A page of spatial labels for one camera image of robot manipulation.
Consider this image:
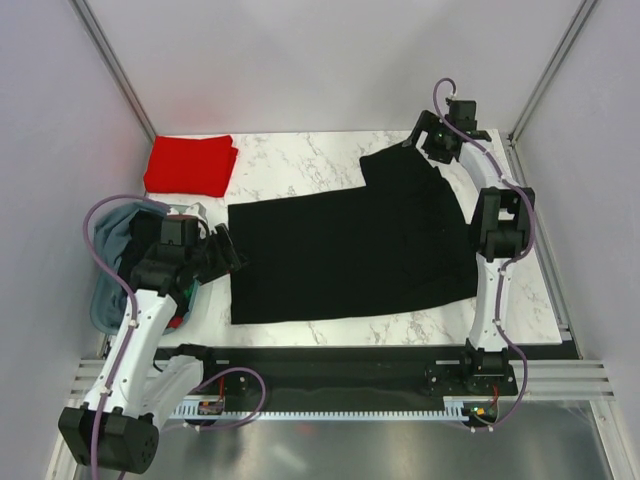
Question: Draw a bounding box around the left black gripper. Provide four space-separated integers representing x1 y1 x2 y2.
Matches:
185 223 248 286

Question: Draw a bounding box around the blue plastic laundry basket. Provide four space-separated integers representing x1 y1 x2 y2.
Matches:
88 201 211 337

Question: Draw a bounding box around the black t shirt with logo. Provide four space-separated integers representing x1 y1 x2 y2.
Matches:
229 145 478 325

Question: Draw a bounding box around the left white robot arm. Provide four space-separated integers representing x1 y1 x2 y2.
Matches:
58 215 247 476

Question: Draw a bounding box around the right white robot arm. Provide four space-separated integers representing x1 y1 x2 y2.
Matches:
403 102 535 394

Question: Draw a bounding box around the black t shirt in basket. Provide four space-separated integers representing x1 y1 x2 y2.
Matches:
118 211 164 283

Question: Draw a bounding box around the red garment in basket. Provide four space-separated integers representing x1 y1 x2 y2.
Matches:
167 316 184 329

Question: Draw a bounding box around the grey blue t shirt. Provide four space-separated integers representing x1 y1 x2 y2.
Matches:
89 200 198 331

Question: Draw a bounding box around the folded red t shirt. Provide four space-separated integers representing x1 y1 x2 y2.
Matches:
143 135 239 198

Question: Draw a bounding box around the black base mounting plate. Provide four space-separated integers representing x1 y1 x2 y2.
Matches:
160 344 519 412

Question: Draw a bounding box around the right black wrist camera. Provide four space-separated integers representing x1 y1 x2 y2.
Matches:
445 99 477 132

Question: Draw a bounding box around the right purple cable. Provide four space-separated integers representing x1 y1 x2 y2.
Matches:
431 77 536 434

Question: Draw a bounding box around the purple cable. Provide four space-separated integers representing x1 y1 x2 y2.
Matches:
81 195 268 469
431 77 536 434

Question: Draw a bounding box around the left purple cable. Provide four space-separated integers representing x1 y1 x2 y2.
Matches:
81 195 268 469

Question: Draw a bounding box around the right aluminium frame post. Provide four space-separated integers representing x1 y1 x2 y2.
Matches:
507 0 600 145

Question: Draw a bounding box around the aluminium frame post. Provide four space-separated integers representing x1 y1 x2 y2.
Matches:
69 0 157 142
507 0 600 145

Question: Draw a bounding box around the left aluminium frame post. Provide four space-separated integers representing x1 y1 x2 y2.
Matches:
69 0 157 142

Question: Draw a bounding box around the white slotted cable duct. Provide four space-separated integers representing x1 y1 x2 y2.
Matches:
169 396 497 422

